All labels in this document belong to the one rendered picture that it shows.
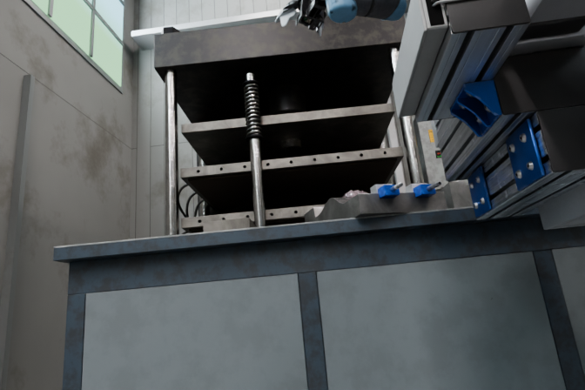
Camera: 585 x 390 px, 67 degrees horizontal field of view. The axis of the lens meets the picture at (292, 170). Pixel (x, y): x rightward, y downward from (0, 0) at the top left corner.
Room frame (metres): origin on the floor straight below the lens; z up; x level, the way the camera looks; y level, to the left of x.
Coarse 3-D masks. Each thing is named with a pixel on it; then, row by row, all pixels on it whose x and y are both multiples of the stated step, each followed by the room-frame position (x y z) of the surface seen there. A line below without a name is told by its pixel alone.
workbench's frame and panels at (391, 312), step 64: (64, 256) 1.20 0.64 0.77; (128, 256) 1.25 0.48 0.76; (192, 256) 1.24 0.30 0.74; (256, 256) 1.24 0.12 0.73; (320, 256) 1.24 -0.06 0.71; (384, 256) 1.23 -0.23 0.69; (448, 256) 1.23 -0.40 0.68; (512, 256) 1.23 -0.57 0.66; (576, 256) 1.22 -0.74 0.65; (128, 320) 1.25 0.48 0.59; (192, 320) 1.24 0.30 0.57; (256, 320) 1.24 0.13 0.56; (320, 320) 1.24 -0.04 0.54; (384, 320) 1.23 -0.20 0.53; (448, 320) 1.23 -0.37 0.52; (512, 320) 1.23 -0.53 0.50; (576, 320) 1.23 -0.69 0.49; (64, 384) 1.25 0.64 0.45; (128, 384) 1.25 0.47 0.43; (192, 384) 1.24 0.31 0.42; (256, 384) 1.24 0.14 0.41; (320, 384) 1.24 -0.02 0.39; (384, 384) 1.24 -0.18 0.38; (448, 384) 1.23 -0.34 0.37; (512, 384) 1.23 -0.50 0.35; (576, 384) 1.22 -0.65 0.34
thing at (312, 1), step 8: (304, 0) 1.11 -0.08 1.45; (312, 0) 1.09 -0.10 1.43; (320, 0) 1.08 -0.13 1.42; (304, 8) 1.11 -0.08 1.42; (312, 8) 1.07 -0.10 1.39; (320, 8) 1.07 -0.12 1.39; (304, 16) 1.11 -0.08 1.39; (312, 16) 1.11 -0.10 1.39; (320, 16) 1.13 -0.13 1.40; (296, 24) 1.14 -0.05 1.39; (304, 24) 1.15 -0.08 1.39; (312, 24) 1.15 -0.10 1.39; (320, 24) 1.14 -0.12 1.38
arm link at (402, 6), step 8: (376, 0) 0.97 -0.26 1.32; (384, 0) 0.98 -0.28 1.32; (392, 0) 0.98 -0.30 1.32; (400, 0) 0.99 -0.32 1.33; (376, 8) 0.98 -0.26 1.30; (384, 8) 0.99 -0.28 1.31; (392, 8) 0.99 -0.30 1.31; (400, 8) 1.00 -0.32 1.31; (368, 16) 1.01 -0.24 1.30; (376, 16) 1.01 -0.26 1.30; (384, 16) 1.01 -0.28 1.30; (392, 16) 1.02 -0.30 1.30; (400, 16) 1.02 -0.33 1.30
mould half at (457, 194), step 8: (448, 184) 1.25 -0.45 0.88; (456, 184) 1.25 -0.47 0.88; (464, 184) 1.25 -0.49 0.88; (448, 192) 1.27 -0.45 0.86; (456, 192) 1.25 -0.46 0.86; (464, 192) 1.25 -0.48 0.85; (448, 200) 1.28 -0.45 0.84; (456, 200) 1.25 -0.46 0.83; (464, 200) 1.25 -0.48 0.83; (448, 208) 1.29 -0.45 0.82
